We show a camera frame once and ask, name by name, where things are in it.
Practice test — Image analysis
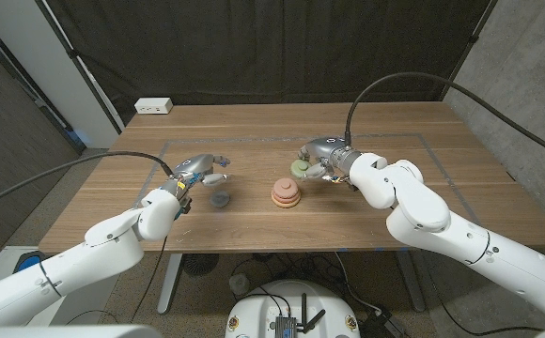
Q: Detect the grey router with black antennas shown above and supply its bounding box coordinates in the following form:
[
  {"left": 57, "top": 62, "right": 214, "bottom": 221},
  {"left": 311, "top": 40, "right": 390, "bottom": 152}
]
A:
[{"left": 274, "top": 293, "right": 327, "bottom": 338}]

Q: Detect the small dark grey toy ring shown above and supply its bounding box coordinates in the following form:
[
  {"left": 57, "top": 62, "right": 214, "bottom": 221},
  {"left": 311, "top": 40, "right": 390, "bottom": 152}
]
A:
[{"left": 209, "top": 190, "right": 231, "bottom": 208}]

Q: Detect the white table leg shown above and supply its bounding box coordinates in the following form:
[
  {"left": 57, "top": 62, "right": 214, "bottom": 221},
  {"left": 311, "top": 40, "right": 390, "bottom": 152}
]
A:
[{"left": 156, "top": 253, "right": 184, "bottom": 315}]

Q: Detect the round grey floor object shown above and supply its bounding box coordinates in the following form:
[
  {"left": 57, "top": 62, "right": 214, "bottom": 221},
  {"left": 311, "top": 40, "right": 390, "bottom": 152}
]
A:
[{"left": 228, "top": 273, "right": 253, "bottom": 297}]

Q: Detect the dusty pink toy ring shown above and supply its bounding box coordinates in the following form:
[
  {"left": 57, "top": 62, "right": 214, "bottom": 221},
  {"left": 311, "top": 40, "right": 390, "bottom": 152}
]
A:
[{"left": 273, "top": 177, "right": 300, "bottom": 198}]

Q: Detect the black backdrop curtain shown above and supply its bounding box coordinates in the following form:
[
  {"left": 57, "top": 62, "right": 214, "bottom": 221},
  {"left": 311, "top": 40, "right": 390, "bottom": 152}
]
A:
[{"left": 44, "top": 0, "right": 494, "bottom": 126}]

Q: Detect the blue foot pedal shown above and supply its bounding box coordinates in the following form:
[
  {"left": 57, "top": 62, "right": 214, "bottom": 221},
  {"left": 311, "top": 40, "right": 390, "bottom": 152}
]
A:
[{"left": 13, "top": 251, "right": 48, "bottom": 274}]

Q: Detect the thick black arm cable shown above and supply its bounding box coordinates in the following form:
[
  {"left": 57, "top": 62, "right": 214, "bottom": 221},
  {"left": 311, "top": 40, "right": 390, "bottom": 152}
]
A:
[
  {"left": 0, "top": 150, "right": 175, "bottom": 213},
  {"left": 345, "top": 71, "right": 545, "bottom": 165}
]

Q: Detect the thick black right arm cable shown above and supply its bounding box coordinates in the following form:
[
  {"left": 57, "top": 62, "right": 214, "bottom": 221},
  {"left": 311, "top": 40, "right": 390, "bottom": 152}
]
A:
[{"left": 345, "top": 71, "right": 545, "bottom": 165}]

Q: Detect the grey table leg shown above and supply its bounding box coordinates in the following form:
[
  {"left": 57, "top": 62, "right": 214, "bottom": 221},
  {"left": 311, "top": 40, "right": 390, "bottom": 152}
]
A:
[{"left": 394, "top": 251, "right": 428, "bottom": 314}]

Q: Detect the white floor cable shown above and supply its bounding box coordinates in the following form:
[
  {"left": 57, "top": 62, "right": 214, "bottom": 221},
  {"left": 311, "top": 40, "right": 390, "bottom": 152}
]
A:
[{"left": 334, "top": 252, "right": 382, "bottom": 315}]

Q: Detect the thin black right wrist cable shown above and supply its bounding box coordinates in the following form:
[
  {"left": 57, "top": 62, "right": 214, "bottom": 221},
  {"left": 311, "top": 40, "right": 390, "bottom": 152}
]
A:
[{"left": 422, "top": 267, "right": 544, "bottom": 337}]

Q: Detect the coral red toy ring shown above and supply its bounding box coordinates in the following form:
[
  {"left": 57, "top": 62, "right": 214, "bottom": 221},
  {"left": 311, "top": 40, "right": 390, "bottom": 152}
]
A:
[{"left": 272, "top": 186, "right": 302, "bottom": 205}]

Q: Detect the white power strip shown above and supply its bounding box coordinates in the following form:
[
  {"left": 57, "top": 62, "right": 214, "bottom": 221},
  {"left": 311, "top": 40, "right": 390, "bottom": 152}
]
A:
[{"left": 133, "top": 97, "right": 174, "bottom": 115}]

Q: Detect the black power brick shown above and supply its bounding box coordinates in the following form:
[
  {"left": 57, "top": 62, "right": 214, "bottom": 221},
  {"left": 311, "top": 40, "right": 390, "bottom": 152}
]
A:
[{"left": 361, "top": 309, "right": 410, "bottom": 338}]

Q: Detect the large orange toy ring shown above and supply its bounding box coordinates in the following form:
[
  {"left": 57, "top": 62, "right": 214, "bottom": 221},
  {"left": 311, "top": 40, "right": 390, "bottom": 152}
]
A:
[{"left": 271, "top": 191, "right": 303, "bottom": 209}]

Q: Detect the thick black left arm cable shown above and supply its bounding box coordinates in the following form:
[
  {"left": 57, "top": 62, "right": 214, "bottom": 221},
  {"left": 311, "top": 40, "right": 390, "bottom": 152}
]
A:
[{"left": 0, "top": 150, "right": 175, "bottom": 213}]

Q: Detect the thin black left wrist cable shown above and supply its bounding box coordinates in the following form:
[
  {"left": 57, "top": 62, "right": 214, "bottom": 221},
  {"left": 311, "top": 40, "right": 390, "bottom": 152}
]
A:
[{"left": 129, "top": 234, "right": 169, "bottom": 325}]

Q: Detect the sage green toy ring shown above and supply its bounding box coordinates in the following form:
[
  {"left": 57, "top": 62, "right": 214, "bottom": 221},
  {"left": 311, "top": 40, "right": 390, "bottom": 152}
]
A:
[{"left": 289, "top": 159, "right": 312, "bottom": 179}]

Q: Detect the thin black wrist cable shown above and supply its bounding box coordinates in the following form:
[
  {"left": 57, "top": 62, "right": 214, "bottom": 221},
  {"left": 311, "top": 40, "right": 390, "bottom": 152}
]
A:
[
  {"left": 129, "top": 234, "right": 169, "bottom": 325},
  {"left": 422, "top": 267, "right": 544, "bottom": 337}
]

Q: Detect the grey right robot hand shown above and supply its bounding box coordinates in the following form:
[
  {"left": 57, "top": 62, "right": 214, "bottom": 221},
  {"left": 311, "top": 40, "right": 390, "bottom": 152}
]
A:
[{"left": 298, "top": 136, "right": 363, "bottom": 183}]

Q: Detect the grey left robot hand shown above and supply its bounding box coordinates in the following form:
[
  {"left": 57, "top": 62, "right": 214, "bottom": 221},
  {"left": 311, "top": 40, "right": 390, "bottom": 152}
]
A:
[{"left": 166, "top": 153, "right": 231, "bottom": 190}]

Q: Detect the round black fan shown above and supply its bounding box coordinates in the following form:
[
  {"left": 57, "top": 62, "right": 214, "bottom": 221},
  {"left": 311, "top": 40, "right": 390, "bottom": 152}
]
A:
[{"left": 181, "top": 253, "right": 220, "bottom": 277}]

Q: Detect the white robot torso base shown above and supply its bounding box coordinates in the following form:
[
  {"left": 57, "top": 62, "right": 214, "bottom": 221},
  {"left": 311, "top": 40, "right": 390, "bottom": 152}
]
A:
[{"left": 224, "top": 279, "right": 362, "bottom": 338}]

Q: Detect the black backdrop stand pole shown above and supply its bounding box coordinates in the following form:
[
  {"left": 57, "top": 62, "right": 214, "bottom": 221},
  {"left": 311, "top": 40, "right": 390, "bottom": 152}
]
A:
[
  {"left": 440, "top": 0, "right": 499, "bottom": 100},
  {"left": 34, "top": 0, "right": 126, "bottom": 135}
]

